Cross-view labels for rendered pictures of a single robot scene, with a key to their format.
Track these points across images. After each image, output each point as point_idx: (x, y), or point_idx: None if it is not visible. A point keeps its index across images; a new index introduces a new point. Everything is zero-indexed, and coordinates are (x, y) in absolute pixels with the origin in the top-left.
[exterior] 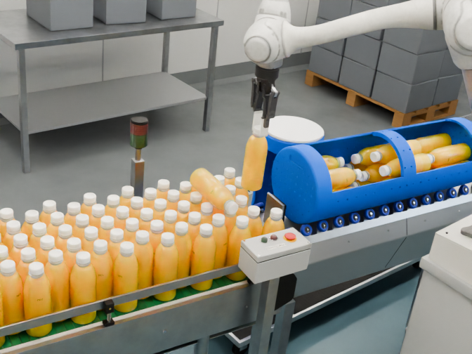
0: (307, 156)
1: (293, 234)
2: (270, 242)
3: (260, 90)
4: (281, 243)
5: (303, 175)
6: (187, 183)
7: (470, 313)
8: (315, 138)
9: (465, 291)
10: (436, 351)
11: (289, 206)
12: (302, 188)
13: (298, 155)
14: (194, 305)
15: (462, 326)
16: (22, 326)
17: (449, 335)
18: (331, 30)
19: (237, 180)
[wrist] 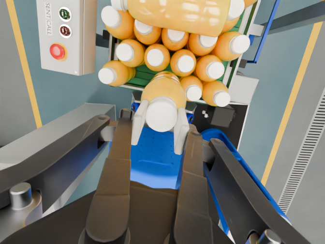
0: (136, 175)
1: (56, 56)
2: (59, 20)
3: (166, 197)
4: (53, 32)
5: (139, 154)
6: (234, 8)
7: (11, 152)
8: (230, 237)
9: (4, 159)
10: (57, 133)
11: (158, 133)
12: (139, 145)
13: (153, 171)
14: None
15: (25, 145)
16: None
17: (41, 140)
18: None
19: (194, 87)
